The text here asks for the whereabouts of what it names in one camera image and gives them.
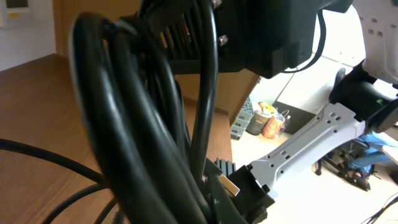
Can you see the person in blue jeans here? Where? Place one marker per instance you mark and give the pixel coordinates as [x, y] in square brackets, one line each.
[357, 171]

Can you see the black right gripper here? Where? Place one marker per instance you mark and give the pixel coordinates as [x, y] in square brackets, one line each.
[265, 37]

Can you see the bags on floor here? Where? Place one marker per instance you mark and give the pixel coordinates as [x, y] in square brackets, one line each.
[268, 122]

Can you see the white wall device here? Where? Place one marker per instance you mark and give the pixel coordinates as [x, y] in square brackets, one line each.
[15, 13]

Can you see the grey stacked crates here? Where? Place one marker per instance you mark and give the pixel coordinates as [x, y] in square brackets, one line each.
[242, 120]

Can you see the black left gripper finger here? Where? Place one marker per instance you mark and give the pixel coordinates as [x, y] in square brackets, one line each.
[222, 208]

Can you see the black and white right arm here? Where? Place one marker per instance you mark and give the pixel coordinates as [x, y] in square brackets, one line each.
[354, 106]

